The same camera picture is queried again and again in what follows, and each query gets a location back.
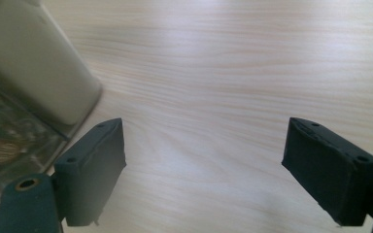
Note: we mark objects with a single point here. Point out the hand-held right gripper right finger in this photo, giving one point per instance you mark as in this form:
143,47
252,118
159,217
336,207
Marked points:
333,174

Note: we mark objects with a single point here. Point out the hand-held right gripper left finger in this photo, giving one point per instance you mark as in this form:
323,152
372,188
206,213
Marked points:
90,174

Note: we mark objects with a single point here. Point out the clear container with beige lid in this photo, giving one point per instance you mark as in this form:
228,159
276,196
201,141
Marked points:
35,64

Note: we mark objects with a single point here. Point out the brown round item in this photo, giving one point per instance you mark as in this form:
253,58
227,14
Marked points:
5,152

